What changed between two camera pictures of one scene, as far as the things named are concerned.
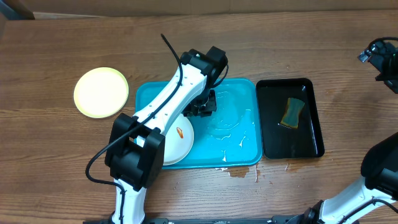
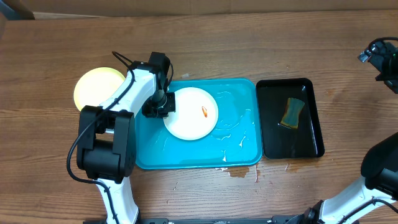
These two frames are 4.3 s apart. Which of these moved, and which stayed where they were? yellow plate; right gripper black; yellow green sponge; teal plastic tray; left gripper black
Moved: left gripper black
Stayed: yellow plate; teal plastic tray; right gripper black; yellow green sponge
